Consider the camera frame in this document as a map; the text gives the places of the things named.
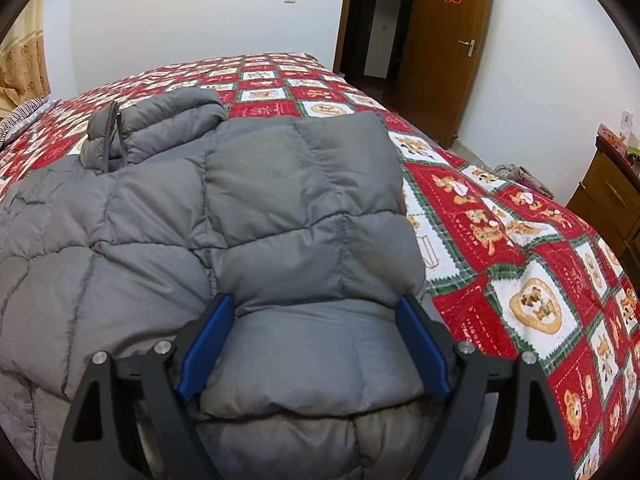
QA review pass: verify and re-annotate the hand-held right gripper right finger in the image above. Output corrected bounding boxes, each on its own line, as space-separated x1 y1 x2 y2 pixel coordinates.
395 294 576 480

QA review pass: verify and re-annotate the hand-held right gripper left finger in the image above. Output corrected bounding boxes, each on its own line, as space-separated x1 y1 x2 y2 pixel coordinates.
52 294 236 480

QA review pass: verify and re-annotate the grey puffer jacket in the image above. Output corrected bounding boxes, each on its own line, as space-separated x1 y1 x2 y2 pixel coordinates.
0 85 453 480

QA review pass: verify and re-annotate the red printed bear blanket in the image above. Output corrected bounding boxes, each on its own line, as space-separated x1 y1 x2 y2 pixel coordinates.
0 52 640 480

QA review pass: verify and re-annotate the grey cloth on floor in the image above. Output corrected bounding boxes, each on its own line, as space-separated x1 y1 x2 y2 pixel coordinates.
492 162 556 198

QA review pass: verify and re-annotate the brown wooden cabinet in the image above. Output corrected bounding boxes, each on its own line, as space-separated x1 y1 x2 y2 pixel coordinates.
565 137 640 291

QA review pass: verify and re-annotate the brown wooden door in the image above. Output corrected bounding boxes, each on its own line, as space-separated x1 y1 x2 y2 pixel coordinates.
397 0 496 148

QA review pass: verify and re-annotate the pink box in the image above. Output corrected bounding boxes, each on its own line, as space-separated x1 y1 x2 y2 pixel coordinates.
597 122 628 153

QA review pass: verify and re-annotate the striped pillow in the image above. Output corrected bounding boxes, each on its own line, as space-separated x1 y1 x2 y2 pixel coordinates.
0 99 58 148

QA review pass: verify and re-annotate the beige patterned curtain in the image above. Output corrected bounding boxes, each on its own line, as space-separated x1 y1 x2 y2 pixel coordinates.
0 0 53 106

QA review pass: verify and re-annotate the dark wooden door frame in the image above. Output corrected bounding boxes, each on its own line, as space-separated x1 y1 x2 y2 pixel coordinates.
332 0 426 81

